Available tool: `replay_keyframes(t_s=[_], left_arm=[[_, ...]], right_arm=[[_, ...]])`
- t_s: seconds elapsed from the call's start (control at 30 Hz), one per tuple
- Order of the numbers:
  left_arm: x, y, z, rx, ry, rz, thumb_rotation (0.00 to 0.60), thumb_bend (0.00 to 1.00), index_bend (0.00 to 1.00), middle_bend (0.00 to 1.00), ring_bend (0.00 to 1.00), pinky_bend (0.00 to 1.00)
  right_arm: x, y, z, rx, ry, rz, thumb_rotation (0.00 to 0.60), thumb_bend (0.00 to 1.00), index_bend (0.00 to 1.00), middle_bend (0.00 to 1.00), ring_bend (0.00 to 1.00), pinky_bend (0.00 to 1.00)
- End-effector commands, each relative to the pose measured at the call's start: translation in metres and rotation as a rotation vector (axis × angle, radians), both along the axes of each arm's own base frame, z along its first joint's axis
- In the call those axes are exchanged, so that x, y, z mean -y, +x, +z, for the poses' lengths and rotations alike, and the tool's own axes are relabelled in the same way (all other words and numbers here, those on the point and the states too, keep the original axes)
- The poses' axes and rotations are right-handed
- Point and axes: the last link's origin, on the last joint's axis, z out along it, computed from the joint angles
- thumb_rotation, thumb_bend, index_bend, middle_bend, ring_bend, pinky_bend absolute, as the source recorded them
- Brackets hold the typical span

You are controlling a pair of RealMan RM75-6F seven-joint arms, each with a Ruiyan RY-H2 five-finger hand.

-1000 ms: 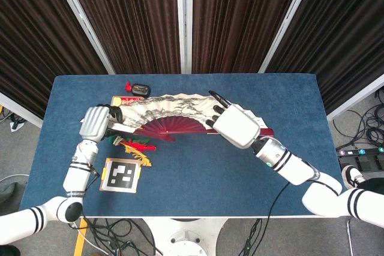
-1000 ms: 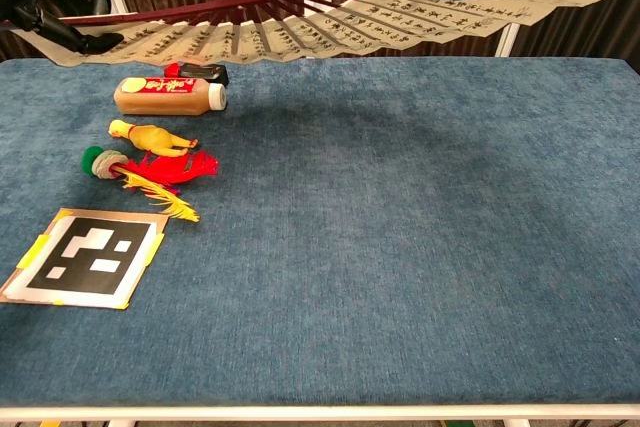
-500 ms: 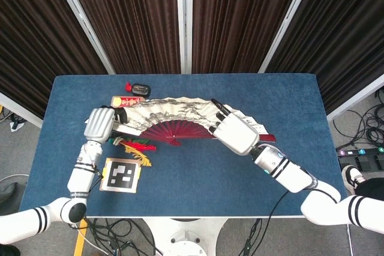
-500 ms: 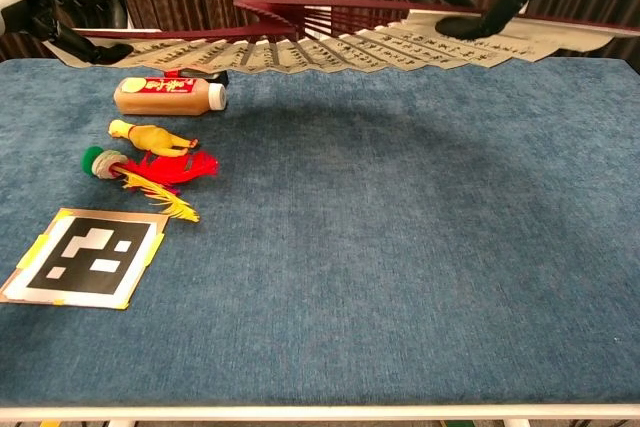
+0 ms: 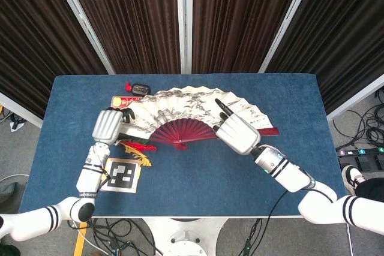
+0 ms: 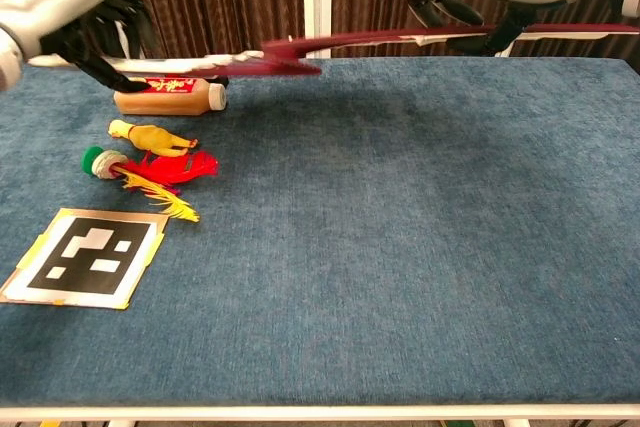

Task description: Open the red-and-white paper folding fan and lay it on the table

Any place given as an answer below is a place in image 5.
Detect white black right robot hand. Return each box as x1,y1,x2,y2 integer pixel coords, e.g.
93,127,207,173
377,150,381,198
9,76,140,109
213,98,261,155

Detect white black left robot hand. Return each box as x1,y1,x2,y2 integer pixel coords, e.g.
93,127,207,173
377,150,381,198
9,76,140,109
91,107,136,146

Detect paper folding fan red ribs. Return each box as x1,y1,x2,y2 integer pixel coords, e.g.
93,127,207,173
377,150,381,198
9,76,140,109
119,85,280,150

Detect brown bottle red label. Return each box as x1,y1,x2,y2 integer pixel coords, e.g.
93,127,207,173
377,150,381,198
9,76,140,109
110,95,143,110

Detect feather shuttlecock green base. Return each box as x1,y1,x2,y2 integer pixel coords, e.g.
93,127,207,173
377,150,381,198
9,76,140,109
115,138,157,167

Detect black ink bottle red cap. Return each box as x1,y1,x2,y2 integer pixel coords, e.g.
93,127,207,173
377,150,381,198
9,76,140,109
124,81,152,97

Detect black white marker tag board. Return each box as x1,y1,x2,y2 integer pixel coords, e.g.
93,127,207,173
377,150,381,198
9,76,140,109
100,157,142,194

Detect blue felt table mat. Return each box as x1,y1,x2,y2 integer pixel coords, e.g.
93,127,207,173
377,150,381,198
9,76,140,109
18,73,352,218

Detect brown pleated partition panel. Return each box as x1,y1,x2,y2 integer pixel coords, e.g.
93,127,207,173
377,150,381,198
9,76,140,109
0,0,116,128
184,0,319,74
259,0,384,122
49,0,185,76

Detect black white sneaker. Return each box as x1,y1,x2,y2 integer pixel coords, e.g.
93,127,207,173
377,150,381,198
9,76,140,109
341,165,367,191

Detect black foot pedal board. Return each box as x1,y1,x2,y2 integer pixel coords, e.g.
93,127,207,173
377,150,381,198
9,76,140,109
335,146,384,176

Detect black trouser leg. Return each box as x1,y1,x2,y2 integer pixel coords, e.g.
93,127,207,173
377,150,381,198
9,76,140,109
355,177,384,203

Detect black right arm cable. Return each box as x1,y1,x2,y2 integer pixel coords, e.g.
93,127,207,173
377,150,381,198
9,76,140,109
265,177,334,219

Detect black cable with green light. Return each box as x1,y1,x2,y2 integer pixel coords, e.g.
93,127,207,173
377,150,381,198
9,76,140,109
238,217,262,256

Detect black floor cable tangle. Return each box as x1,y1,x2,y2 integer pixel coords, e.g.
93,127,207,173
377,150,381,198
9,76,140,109
67,217,164,256
332,88,384,149

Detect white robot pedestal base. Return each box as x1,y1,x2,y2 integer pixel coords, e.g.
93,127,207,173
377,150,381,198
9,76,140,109
143,217,232,256

